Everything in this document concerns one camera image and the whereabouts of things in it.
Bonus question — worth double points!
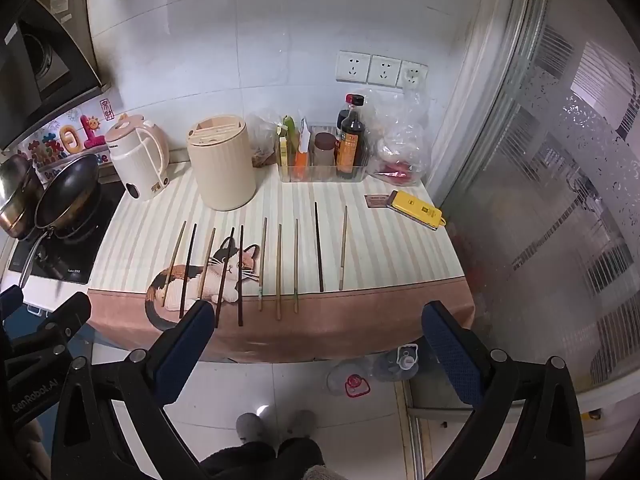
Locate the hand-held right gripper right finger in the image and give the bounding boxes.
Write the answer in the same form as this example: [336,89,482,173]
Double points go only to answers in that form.
[421,300,587,480]

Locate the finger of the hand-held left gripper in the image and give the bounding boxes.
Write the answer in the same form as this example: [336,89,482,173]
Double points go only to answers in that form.
[7,291,92,362]
[0,285,25,323]

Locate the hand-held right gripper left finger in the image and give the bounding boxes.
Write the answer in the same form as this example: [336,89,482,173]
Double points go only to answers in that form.
[50,300,216,480]

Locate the dark wooden chopstick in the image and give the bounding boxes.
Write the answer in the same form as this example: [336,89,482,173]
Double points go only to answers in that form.
[237,224,245,327]
[313,201,325,294]
[214,226,236,329]
[179,223,198,320]

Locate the light bamboo chopstick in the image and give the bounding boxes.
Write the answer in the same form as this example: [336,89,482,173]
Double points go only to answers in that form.
[197,227,217,302]
[161,220,187,308]
[338,205,348,292]

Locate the light chopstick with green band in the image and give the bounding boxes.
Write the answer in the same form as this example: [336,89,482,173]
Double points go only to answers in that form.
[257,217,268,312]

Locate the cream ribbed chopstick holder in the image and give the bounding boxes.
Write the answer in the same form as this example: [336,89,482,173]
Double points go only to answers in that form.
[186,115,258,211]

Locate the black induction cooktop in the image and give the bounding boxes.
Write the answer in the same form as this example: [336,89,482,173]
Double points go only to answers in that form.
[7,175,126,285]

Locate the grey slipper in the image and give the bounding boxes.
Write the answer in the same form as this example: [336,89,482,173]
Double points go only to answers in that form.
[235,412,266,444]
[287,409,317,442]

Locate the copper coloured pot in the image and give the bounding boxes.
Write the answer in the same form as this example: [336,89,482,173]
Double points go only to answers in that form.
[0,153,44,239]

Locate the striped cat print tablecloth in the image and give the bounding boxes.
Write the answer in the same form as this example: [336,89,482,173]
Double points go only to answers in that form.
[87,160,476,362]

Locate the black wok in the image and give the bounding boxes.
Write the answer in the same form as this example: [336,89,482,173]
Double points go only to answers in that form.
[17,153,101,289]

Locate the person's dark trousers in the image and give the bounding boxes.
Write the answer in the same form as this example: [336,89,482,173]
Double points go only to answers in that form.
[200,436,327,480]

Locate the yellow flat device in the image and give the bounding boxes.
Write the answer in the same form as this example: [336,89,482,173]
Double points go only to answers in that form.
[388,189,448,232]

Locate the pink and white electric kettle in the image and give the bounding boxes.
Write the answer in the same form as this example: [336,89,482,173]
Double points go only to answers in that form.
[104,114,171,203]

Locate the colourful patterned box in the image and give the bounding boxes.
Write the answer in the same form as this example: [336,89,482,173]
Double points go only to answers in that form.
[15,97,119,169]

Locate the frosted glass sliding door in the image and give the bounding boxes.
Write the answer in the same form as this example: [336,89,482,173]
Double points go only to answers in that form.
[434,0,640,480]

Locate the clear plastic organizer tray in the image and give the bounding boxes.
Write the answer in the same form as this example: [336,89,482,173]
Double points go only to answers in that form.
[276,124,371,184]

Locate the clear plastic bag brown contents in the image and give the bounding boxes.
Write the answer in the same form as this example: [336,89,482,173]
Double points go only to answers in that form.
[244,112,281,169]

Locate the yellow box with green top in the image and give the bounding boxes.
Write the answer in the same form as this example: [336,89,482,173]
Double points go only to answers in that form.
[278,115,297,169]

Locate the clear plastic bag red contents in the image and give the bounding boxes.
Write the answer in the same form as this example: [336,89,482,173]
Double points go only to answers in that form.
[361,87,434,187]

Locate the orange and white pouch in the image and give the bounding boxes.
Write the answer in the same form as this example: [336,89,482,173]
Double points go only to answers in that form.
[294,118,314,181]

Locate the black range hood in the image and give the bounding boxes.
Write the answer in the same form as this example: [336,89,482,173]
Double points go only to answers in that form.
[0,0,111,154]

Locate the soy sauce bottle red cap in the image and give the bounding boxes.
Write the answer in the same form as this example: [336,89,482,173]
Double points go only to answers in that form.
[335,93,369,180]

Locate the brown lidded jar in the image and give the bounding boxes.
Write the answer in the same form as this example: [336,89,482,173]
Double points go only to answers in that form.
[313,132,337,167]

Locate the clear bottle with red handle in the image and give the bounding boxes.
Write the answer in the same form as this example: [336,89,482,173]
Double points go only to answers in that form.
[327,359,372,399]

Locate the white wall socket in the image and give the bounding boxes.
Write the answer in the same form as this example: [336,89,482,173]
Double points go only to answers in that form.
[334,50,372,84]
[398,60,430,92]
[367,53,403,86]

